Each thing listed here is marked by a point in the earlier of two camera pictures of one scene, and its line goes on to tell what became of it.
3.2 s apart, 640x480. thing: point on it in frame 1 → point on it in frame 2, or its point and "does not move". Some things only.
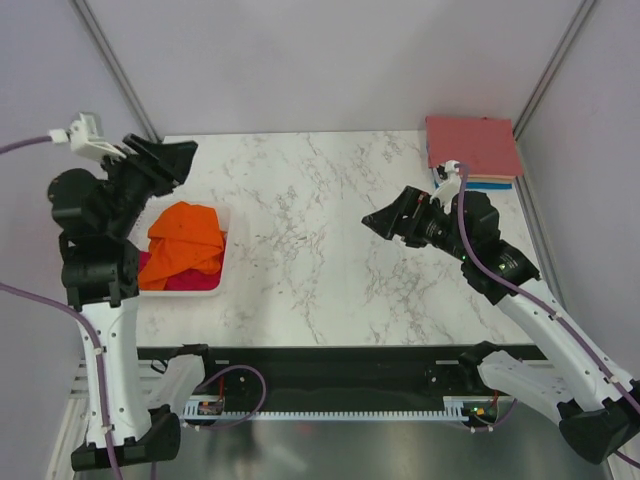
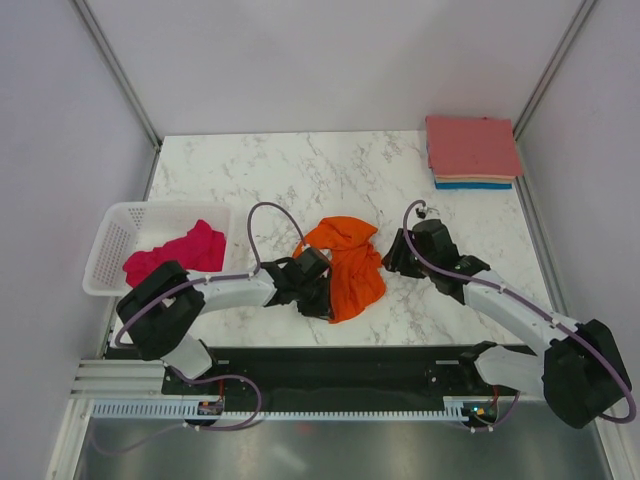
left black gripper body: x=132 y=182 → x=313 y=300
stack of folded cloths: x=485 y=144 does not move
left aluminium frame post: x=84 y=10 does not move
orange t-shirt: x=183 y=236 → x=357 y=278
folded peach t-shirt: x=490 y=178 does not move
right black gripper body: x=430 y=225 → x=409 y=263
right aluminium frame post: x=571 y=29 does not move
